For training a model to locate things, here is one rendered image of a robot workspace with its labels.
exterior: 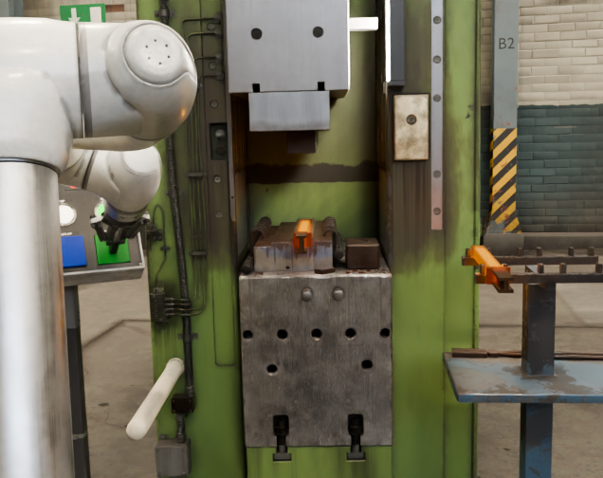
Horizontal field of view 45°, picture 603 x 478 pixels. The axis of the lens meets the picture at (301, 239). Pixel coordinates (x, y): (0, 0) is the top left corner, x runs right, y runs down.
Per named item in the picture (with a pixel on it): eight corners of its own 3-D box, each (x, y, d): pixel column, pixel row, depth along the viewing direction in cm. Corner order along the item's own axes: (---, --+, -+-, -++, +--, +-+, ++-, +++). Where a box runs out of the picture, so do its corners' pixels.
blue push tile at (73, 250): (87, 265, 167) (82, 235, 170) (52, 268, 164) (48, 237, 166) (86, 267, 169) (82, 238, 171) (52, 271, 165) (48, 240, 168)
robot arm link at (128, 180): (161, 177, 149) (98, 156, 146) (174, 139, 136) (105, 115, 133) (146, 223, 144) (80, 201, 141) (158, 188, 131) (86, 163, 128)
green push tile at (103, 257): (131, 261, 171) (127, 232, 174) (98, 264, 168) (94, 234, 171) (130, 264, 173) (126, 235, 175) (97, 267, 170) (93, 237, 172)
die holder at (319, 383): (392, 446, 186) (392, 273, 180) (245, 447, 188) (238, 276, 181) (376, 374, 242) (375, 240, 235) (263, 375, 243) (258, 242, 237)
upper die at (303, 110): (330, 129, 181) (329, 90, 180) (249, 131, 182) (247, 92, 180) (328, 130, 223) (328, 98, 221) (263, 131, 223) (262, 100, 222)
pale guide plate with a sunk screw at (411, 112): (429, 159, 193) (429, 94, 191) (394, 160, 194) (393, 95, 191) (427, 159, 195) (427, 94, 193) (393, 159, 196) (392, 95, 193)
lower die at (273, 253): (333, 270, 186) (332, 237, 185) (254, 271, 187) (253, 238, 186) (331, 245, 228) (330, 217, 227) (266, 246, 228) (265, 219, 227)
